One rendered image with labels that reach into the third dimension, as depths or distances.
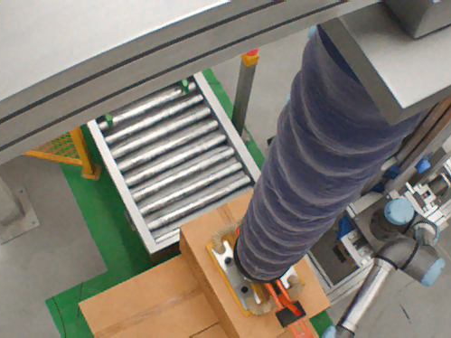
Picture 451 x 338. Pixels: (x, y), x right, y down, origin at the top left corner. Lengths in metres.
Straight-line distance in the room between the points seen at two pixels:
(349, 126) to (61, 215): 2.89
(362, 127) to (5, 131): 0.60
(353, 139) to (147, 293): 2.10
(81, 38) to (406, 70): 0.39
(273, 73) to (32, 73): 3.62
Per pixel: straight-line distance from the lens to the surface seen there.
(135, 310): 2.92
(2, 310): 3.64
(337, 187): 1.16
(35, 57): 0.46
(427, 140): 2.25
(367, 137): 0.95
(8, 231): 3.71
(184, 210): 3.01
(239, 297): 2.36
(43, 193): 3.73
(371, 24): 0.72
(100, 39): 0.46
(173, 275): 2.94
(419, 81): 0.69
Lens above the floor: 3.42
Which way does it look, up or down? 68 degrees down
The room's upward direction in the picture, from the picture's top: 9 degrees clockwise
